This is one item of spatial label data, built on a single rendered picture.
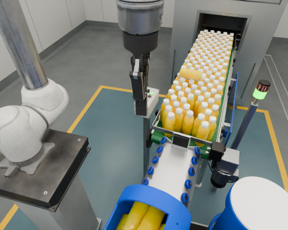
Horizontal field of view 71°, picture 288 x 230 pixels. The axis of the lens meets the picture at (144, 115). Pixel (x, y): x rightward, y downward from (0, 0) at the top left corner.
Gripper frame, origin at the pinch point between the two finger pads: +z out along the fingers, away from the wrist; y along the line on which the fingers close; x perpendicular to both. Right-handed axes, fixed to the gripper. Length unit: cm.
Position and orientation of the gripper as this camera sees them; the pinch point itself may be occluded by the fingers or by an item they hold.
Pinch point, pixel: (141, 104)
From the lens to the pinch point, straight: 55.6
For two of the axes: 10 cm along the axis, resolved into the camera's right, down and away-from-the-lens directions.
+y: 1.9, -6.7, 7.2
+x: -9.8, -1.3, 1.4
